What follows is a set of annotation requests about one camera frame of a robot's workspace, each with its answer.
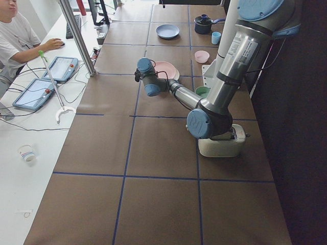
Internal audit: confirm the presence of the blue teach pendant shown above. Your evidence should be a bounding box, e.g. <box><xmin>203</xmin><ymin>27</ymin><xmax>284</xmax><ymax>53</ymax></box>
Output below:
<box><xmin>46</xmin><ymin>56</ymin><xmax>78</xmax><ymax>83</ymax></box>
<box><xmin>12</xmin><ymin>79</ymin><xmax>54</xmax><ymax>111</ymax></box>

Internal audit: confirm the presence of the white toaster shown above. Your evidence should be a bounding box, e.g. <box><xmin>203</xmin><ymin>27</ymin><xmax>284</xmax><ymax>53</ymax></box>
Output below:
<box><xmin>198</xmin><ymin>124</ymin><xmax>247</xmax><ymax>158</ymax></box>

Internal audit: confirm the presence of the pink bowl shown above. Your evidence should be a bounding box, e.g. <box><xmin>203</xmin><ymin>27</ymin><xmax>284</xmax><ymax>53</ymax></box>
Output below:
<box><xmin>194</xmin><ymin>51</ymin><xmax>210</xmax><ymax>64</ymax></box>

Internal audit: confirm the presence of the blue teach pendant near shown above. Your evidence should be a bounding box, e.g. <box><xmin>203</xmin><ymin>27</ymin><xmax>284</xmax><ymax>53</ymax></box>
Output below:
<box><xmin>12</xmin><ymin>79</ymin><xmax>54</xmax><ymax>111</ymax></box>

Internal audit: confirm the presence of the cream plate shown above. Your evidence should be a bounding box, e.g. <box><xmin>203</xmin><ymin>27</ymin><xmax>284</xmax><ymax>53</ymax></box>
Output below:
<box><xmin>174</xmin><ymin>70</ymin><xmax>180</xmax><ymax>80</ymax></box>

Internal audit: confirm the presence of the black monitor stand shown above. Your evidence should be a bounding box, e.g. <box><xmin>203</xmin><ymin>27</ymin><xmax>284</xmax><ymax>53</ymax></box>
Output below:
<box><xmin>88</xmin><ymin>0</ymin><xmax>110</xmax><ymax>26</ymax></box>

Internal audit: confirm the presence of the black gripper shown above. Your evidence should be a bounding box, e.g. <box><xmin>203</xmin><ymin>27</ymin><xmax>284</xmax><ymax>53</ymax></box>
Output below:
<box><xmin>134</xmin><ymin>69</ymin><xmax>141</xmax><ymax>82</ymax></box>

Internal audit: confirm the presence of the blue plate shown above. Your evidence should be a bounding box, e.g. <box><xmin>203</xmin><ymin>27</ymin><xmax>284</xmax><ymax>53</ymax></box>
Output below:
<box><xmin>156</xmin><ymin>24</ymin><xmax>180</xmax><ymax>39</ymax></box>

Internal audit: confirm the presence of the reacher grabber stick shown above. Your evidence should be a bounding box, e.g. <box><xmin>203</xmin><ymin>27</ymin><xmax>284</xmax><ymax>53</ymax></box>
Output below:
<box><xmin>38</xmin><ymin>51</ymin><xmax>76</xmax><ymax>124</ymax></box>

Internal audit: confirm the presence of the green bowl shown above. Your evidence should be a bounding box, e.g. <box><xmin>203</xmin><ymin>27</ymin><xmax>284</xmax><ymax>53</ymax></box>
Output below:
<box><xmin>195</xmin><ymin>86</ymin><xmax>211</xmax><ymax>98</ymax></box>

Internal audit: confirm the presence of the blue teach pendant far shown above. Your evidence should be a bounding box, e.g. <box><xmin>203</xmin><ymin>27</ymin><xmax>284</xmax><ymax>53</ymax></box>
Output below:
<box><xmin>46</xmin><ymin>56</ymin><xmax>78</xmax><ymax>83</ymax></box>

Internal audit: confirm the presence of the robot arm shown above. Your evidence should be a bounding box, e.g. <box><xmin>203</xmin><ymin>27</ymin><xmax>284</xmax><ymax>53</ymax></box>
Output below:
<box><xmin>134</xmin><ymin>1</ymin><xmax>302</xmax><ymax>139</ymax></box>

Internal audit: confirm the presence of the dark blue saucepan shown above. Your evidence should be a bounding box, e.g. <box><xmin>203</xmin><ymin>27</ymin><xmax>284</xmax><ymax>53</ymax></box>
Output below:
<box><xmin>194</xmin><ymin>14</ymin><xmax>226</xmax><ymax>34</ymax></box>

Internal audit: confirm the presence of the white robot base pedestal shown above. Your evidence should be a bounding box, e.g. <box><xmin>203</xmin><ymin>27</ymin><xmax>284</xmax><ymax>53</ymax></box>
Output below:
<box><xmin>202</xmin><ymin>0</ymin><xmax>239</xmax><ymax>88</ymax></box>

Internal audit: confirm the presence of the grey aluminium post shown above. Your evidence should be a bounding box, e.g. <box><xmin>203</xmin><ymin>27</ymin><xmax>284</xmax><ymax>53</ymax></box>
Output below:
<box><xmin>58</xmin><ymin>0</ymin><xmax>96</xmax><ymax>77</ymax></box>

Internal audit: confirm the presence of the paper cup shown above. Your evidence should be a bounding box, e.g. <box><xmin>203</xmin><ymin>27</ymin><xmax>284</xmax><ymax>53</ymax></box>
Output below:
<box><xmin>17</xmin><ymin>144</ymin><xmax>35</xmax><ymax>162</ymax></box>

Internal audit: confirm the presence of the person in white shirt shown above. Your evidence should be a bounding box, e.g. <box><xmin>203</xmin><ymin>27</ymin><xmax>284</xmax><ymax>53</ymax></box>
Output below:
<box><xmin>1</xmin><ymin>1</ymin><xmax>63</xmax><ymax>95</ymax></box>

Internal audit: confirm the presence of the pink plate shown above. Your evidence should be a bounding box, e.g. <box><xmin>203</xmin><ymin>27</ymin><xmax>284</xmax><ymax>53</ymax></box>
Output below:
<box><xmin>154</xmin><ymin>61</ymin><xmax>177</xmax><ymax>79</ymax></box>

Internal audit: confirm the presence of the light blue cup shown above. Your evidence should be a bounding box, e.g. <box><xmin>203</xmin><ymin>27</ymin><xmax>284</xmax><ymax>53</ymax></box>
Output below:
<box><xmin>211</xmin><ymin>32</ymin><xmax>222</xmax><ymax>45</ymax></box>

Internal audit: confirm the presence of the black keyboard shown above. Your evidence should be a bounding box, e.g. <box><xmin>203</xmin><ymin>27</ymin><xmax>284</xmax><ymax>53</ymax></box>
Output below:
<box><xmin>65</xmin><ymin>14</ymin><xmax>82</xmax><ymax>40</ymax></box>

